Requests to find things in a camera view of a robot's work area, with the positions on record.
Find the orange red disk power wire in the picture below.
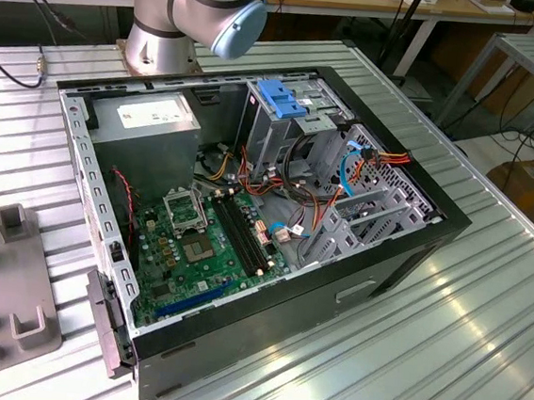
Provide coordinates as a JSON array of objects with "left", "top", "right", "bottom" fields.
[{"left": 310, "top": 141, "right": 414, "bottom": 248}]

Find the grey perforated disk bay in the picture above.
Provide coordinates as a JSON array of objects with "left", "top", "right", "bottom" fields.
[{"left": 296, "top": 119, "right": 449, "bottom": 283}]

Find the beige board connector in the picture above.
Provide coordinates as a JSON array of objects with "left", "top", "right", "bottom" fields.
[{"left": 252, "top": 219, "right": 271, "bottom": 248}]

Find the black RAM slot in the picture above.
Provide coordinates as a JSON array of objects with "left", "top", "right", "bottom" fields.
[
  {"left": 204, "top": 194, "right": 263, "bottom": 279},
  {"left": 223, "top": 191, "right": 280, "bottom": 271},
  {"left": 217, "top": 192, "right": 274, "bottom": 274},
  {"left": 210, "top": 193, "right": 269, "bottom": 276}
]

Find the grey metal drive cage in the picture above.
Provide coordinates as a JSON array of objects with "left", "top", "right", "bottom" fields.
[{"left": 232, "top": 70, "right": 358, "bottom": 186}]

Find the green motherboard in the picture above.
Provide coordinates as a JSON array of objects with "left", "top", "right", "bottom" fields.
[{"left": 121, "top": 180, "right": 297, "bottom": 343}]

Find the blue plastic drive latch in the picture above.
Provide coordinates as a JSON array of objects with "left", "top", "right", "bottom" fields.
[{"left": 253, "top": 78, "right": 312, "bottom": 123}]

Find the blue expansion slot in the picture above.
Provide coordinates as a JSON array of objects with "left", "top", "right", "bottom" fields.
[{"left": 155, "top": 272, "right": 235, "bottom": 325}]

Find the grey power supply box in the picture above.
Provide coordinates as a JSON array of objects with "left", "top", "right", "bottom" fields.
[{"left": 82, "top": 84, "right": 206, "bottom": 199}]

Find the black open PC case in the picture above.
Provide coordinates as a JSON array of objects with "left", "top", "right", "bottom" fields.
[{"left": 24, "top": 40, "right": 487, "bottom": 400}]

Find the grey plastic case panel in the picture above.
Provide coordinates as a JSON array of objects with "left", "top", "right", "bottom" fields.
[{"left": 76, "top": 266, "right": 149, "bottom": 383}]

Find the black tripod stand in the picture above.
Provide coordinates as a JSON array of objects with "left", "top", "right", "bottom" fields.
[{"left": 375, "top": 0, "right": 432, "bottom": 88}]

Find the labelled cardboard box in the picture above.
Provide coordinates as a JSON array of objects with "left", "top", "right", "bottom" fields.
[{"left": 480, "top": 152, "right": 534, "bottom": 228}]

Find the grey parts rack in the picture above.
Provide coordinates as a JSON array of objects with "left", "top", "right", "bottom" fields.
[{"left": 0, "top": 200, "right": 77, "bottom": 388}]

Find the red orange wire bundle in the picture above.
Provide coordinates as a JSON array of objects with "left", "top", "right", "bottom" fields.
[{"left": 234, "top": 144, "right": 330, "bottom": 211}]

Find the blue wire with pale plug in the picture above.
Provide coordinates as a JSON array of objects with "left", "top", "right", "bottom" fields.
[{"left": 266, "top": 219, "right": 314, "bottom": 247}]

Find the black wire bundle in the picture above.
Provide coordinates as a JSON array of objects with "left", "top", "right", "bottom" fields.
[{"left": 279, "top": 129, "right": 338, "bottom": 207}]

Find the yellow black power wire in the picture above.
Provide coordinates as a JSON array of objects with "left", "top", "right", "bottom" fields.
[{"left": 205, "top": 149, "right": 235, "bottom": 184}]

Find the blue disk data wire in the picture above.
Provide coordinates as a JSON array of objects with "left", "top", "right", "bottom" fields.
[{"left": 335, "top": 139, "right": 378, "bottom": 200}]

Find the metal socket cover frame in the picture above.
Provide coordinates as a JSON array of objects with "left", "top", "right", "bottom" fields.
[{"left": 157, "top": 184, "right": 213, "bottom": 242}]

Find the red black twisted wire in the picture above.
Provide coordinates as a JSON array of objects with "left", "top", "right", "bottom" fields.
[{"left": 103, "top": 167, "right": 142, "bottom": 249}]

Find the square brown base plate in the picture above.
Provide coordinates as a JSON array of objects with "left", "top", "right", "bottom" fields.
[{"left": 111, "top": 37, "right": 205, "bottom": 84}]

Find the black cable with metal plug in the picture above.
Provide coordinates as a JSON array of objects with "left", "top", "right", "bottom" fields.
[{"left": 0, "top": 40, "right": 49, "bottom": 90}]

